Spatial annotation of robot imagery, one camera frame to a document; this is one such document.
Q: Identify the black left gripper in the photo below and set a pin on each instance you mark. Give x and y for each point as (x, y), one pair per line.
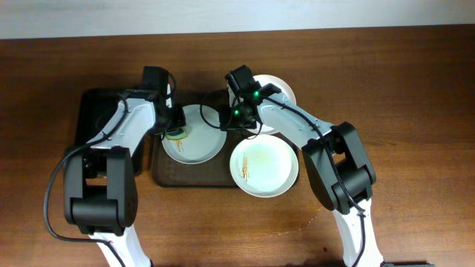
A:
(177, 124)

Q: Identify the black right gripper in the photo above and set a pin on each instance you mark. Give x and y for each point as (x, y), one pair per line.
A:
(230, 121)

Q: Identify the green yellow sponge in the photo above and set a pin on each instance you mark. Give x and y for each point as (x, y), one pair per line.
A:
(176, 134)

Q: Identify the white plate with sauce smear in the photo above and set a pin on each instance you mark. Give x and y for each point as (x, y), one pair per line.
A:
(202, 142)

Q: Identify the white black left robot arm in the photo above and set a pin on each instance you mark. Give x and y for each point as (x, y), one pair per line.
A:
(100, 192)

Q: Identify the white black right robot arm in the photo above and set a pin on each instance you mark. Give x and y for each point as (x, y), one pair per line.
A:
(339, 170)

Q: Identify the brown serving tray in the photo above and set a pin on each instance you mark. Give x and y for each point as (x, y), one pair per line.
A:
(214, 173)

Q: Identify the black rectangular tray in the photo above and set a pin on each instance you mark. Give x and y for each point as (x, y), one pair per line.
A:
(97, 106)

